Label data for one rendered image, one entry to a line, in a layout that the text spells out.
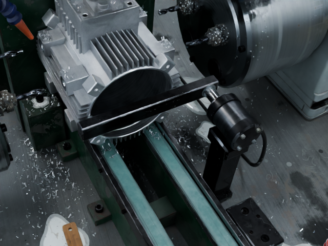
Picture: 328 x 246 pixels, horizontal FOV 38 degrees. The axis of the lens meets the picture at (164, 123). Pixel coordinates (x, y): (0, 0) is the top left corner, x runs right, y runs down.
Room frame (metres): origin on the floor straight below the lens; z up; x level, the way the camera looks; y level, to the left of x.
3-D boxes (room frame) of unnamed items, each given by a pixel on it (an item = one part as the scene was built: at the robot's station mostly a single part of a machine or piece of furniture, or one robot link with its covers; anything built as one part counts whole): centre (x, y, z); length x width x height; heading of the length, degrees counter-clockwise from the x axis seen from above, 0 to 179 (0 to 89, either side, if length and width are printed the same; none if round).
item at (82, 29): (0.65, 0.13, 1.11); 0.12 x 0.11 x 0.07; 34
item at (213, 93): (0.56, -0.09, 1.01); 0.08 x 0.02 x 0.02; 34
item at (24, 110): (0.61, 0.24, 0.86); 0.07 x 0.06 x 0.12; 124
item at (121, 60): (0.62, 0.11, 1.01); 0.20 x 0.19 x 0.19; 34
